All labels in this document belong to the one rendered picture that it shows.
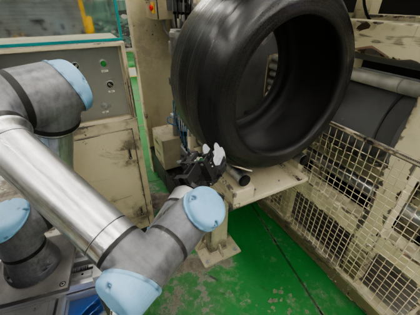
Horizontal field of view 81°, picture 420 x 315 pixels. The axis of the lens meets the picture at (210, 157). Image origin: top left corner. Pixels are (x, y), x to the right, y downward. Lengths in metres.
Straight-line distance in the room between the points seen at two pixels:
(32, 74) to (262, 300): 1.48
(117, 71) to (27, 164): 0.97
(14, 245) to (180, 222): 0.57
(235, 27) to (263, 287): 1.41
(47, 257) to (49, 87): 0.55
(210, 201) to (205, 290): 1.25
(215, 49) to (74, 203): 0.46
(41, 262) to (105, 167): 0.68
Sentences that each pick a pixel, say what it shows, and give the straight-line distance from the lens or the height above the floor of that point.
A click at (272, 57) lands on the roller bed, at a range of 1.36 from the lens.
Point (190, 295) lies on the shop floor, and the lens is 1.62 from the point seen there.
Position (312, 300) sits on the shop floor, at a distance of 1.71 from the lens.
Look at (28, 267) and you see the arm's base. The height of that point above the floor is 0.78.
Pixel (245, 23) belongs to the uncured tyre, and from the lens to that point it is 0.66.
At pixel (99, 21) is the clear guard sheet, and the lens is 1.30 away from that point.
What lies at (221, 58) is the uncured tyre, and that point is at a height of 1.31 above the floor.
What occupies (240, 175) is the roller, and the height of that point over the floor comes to 0.92.
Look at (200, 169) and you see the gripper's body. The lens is 0.60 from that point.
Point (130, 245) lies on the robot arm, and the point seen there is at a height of 1.15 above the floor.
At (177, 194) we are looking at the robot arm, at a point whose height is 1.07.
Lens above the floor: 1.43
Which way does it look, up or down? 33 degrees down
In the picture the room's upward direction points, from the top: straight up
